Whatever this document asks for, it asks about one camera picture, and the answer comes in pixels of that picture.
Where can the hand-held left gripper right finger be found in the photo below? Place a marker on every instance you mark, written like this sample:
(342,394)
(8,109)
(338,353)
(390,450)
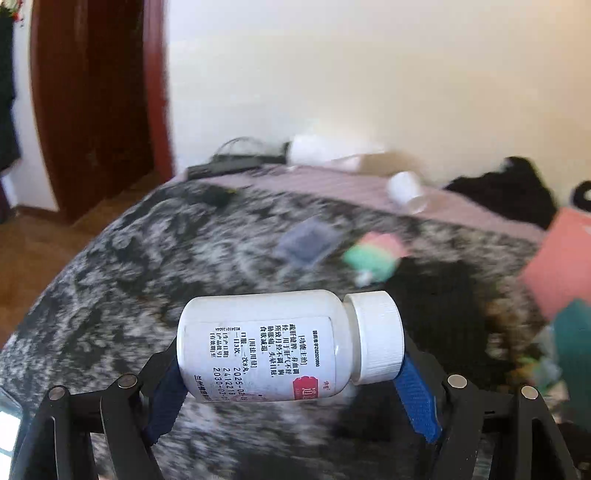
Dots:
(418,401)

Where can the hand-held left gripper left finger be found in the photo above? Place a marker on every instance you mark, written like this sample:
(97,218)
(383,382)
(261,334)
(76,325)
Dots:
(166,406)

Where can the white pill bottle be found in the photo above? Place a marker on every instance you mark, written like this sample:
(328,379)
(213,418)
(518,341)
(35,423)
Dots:
(258,323)

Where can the pink cardboard box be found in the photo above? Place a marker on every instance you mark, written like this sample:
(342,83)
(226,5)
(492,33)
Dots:
(558,267)

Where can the black and white mottled blanket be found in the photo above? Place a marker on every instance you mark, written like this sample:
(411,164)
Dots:
(115,300)

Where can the rainbow spout pouch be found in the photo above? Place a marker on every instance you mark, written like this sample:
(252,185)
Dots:
(376,256)

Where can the teal packet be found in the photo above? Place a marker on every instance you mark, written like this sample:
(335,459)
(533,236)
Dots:
(575,346)

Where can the clear plastic case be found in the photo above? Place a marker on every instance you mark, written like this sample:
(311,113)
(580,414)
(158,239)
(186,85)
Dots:
(307,242)

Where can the white pleated cup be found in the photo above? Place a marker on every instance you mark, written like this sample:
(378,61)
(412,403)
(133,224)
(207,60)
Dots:
(406,191)

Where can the small black flat object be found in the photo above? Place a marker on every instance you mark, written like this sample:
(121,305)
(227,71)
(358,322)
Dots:
(213,196)

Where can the black cloth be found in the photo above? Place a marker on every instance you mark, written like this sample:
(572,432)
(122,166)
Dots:
(508,189)

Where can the pink bed sheet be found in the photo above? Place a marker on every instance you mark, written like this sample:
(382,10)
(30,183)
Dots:
(323,184)

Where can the black power strip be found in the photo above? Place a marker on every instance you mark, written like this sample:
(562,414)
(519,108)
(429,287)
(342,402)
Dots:
(231,165)

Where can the panda plush toy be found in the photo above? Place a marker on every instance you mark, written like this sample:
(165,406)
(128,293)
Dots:
(582,194)

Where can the white toilet paper roll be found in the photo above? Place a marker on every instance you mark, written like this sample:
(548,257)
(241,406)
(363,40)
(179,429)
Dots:
(318,150)

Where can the dark red wooden door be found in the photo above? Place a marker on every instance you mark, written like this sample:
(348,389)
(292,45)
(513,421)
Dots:
(101,101)

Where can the dark hanging clothes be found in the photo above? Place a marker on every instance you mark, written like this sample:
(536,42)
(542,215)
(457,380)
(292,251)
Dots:
(7,92)

